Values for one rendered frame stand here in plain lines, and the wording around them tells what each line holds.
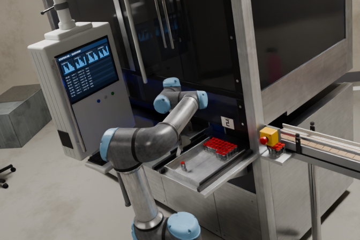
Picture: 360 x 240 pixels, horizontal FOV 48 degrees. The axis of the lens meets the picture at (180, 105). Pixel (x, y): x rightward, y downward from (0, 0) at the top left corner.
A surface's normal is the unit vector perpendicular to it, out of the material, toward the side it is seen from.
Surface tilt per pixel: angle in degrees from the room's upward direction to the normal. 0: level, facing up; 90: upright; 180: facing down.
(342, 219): 0
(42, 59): 90
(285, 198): 90
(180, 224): 8
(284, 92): 90
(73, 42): 90
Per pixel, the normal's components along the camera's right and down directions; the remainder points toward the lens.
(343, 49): 0.67, 0.19
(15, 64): -0.22, 0.44
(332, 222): -0.18, -0.90
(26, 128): 0.96, -0.07
